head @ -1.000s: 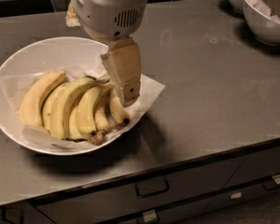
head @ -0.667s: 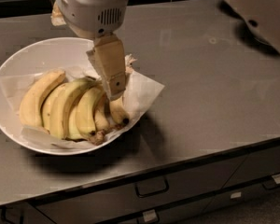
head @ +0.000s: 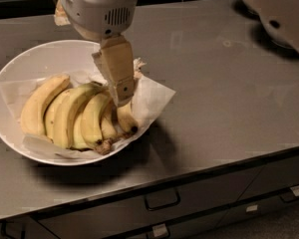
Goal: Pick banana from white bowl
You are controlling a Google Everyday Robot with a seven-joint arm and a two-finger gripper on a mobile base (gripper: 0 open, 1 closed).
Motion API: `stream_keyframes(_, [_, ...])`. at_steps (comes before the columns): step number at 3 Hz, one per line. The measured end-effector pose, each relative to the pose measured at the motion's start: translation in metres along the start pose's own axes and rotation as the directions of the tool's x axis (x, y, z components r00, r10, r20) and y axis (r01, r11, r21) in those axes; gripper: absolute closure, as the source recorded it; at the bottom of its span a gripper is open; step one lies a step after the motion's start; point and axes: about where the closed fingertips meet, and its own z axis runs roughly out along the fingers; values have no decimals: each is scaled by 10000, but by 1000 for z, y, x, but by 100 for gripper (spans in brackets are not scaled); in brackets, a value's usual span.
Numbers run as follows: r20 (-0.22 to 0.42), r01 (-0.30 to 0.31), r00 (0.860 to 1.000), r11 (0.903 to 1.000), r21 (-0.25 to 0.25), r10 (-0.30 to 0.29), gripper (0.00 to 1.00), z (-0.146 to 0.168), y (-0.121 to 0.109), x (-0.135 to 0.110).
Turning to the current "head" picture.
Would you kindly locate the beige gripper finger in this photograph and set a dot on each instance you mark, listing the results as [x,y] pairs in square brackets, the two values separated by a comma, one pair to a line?
[115,62]
[60,16]

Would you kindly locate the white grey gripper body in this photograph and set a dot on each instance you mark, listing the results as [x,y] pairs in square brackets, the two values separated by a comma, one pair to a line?
[96,14]

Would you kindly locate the long yellow banana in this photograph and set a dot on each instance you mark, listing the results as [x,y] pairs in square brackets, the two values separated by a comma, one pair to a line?
[66,112]

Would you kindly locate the yellow banana with dark tip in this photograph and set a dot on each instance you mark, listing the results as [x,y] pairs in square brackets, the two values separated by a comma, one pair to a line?
[91,119]

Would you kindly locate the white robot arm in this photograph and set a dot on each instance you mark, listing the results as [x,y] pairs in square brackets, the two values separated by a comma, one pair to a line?
[280,18]

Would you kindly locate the small yellow inner banana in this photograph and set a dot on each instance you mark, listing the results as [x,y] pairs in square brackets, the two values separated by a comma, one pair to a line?
[108,128]

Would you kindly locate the large white bowl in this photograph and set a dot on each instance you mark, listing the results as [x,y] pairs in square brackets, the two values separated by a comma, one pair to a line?
[20,77]

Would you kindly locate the white drawer label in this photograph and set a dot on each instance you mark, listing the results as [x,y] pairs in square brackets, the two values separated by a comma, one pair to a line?
[251,208]

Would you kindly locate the middle drawer handle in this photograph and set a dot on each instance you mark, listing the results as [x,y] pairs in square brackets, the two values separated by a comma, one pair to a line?
[162,199]

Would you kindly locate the lower drawer handle with label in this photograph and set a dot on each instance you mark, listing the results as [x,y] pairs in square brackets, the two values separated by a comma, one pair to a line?
[158,232]

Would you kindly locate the left drawer handle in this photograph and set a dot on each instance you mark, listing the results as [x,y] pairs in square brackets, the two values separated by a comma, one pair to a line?
[12,230]

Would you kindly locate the right drawer handle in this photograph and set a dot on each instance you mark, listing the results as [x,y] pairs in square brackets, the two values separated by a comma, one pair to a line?
[291,195]

